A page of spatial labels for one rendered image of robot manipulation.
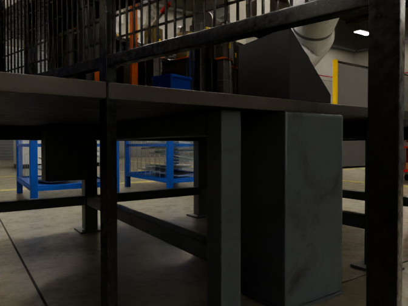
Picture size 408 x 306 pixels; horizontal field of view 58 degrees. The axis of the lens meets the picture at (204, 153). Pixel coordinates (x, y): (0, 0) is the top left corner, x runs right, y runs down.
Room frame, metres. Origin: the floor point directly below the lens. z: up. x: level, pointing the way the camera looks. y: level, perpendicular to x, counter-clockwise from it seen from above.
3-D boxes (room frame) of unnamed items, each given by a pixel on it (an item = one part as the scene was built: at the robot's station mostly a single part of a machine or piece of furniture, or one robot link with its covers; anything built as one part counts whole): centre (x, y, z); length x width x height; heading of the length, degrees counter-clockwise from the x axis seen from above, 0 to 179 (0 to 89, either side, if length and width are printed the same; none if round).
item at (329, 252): (1.39, -0.30, 0.33); 0.31 x 0.31 x 0.66; 34
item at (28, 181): (3.92, 1.49, 0.47); 1.20 x 0.80 x 0.95; 32
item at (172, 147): (4.59, 0.38, 0.47); 1.20 x 0.80 x 0.95; 35
